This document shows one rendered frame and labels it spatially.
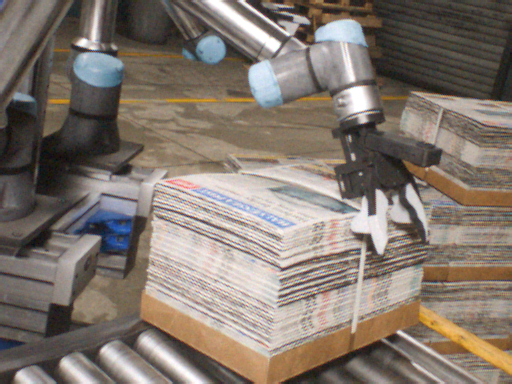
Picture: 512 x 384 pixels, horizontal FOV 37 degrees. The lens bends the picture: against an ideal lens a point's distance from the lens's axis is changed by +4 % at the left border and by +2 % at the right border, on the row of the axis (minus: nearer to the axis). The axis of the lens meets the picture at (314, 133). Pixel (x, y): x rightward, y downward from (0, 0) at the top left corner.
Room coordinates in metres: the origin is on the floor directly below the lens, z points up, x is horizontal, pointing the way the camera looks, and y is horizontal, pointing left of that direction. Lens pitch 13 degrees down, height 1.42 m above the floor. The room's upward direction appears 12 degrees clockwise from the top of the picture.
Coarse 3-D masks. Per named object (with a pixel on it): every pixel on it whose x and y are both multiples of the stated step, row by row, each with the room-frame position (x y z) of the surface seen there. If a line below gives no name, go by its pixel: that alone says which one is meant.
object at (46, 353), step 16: (112, 320) 1.09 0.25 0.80; (128, 320) 1.10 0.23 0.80; (144, 320) 1.11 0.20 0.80; (64, 336) 1.02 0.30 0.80; (80, 336) 1.03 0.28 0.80; (96, 336) 1.04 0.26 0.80; (112, 336) 1.05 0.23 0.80; (128, 336) 1.06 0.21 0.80; (0, 352) 0.95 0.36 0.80; (16, 352) 0.96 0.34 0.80; (32, 352) 0.97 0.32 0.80; (48, 352) 0.97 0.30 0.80; (64, 352) 0.98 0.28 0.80; (80, 352) 1.00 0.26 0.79; (96, 352) 1.02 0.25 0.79; (0, 368) 0.92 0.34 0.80; (16, 368) 0.92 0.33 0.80; (48, 368) 0.96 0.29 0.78
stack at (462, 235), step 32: (256, 160) 2.02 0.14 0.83; (288, 160) 2.08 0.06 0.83; (320, 160) 2.17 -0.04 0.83; (448, 224) 1.98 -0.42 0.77; (480, 224) 2.04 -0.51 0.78; (448, 256) 1.99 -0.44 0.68; (480, 256) 2.05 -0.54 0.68; (448, 288) 2.00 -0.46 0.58; (480, 288) 2.06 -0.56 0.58; (448, 320) 2.02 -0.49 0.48; (480, 320) 2.08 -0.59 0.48
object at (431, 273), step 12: (432, 276) 1.97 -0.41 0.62; (444, 276) 1.99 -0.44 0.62; (456, 276) 2.01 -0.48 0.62; (468, 276) 2.03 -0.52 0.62; (480, 276) 2.06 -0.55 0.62; (492, 276) 2.08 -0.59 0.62; (504, 276) 2.10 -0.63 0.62; (432, 348) 2.00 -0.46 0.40; (444, 348) 2.02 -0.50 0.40; (456, 348) 2.04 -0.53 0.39; (504, 348) 2.13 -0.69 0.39
